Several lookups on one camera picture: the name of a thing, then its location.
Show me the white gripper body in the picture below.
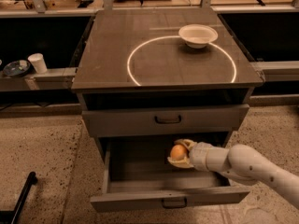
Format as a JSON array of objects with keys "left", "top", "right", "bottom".
[{"left": 189, "top": 142, "right": 212, "bottom": 171}]

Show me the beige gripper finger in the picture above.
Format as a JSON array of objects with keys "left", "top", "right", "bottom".
[
  {"left": 174, "top": 139, "right": 196, "bottom": 151},
  {"left": 167, "top": 157, "right": 193, "bottom": 169}
]

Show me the orange fruit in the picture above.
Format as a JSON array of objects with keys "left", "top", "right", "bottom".
[{"left": 170, "top": 145, "right": 188, "bottom": 161}]

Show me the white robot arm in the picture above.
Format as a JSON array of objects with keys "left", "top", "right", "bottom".
[{"left": 167, "top": 139, "right": 299, "bottom": 208}]

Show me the grey open middle drawer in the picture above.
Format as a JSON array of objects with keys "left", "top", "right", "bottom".
[{"left": 91, "top": 134, "right": 249, "bottom": 212}]

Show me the grey upper drawer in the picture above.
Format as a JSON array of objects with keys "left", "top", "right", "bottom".
[{"left": 82, "top": 105, "right": 249, "bottom": 137}]

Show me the grey drawer cabinet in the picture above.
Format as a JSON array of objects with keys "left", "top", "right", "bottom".
[{"left": 71, "top": 7, "right": 265, "bottom": 163}]

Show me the white paper bowl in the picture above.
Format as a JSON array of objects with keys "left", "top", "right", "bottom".
[{"left": 178, "top": 24, "right": 218, "bottom": 49}]

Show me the white paper cup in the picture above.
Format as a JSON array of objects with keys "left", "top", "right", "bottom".
[{"left": 28, "top": 53, "right": 47, "bottom": 74}]

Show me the black metal bar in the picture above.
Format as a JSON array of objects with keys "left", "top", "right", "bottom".
[{"left": 0, "top": 172, "right": 37, "bottom": 224}]

